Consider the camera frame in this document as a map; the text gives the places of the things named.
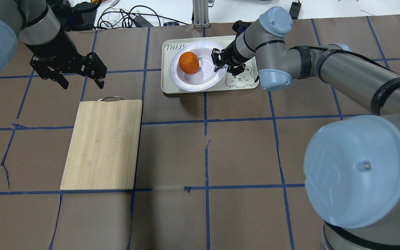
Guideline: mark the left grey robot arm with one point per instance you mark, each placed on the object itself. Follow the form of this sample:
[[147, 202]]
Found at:
[[33, 23]]

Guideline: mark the cream bear tray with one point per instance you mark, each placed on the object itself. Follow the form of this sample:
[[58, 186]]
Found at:
[[245, 80]]

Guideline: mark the aluminium frame post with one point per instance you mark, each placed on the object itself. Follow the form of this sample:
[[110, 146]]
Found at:
[[201, 14]]

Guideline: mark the white round plate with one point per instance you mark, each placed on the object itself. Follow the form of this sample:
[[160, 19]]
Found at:
[[206, 76]]

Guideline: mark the orange fruit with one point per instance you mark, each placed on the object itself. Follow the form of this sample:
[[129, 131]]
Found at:
[[189, 63]]

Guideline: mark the black power adapter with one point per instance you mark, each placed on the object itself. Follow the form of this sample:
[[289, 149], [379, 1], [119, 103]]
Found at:
[[82, 16]]

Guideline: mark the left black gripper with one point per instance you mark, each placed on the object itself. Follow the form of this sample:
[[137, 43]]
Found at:
[[55, 49]]

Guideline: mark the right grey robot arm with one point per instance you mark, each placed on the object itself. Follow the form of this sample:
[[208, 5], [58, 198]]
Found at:
[[255, 198]]

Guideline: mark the wooden cutting board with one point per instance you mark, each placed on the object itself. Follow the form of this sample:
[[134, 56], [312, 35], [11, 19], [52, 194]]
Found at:
[[103, 151]]

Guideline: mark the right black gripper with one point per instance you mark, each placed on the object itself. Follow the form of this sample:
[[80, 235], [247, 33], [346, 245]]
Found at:
[[231, 55]]

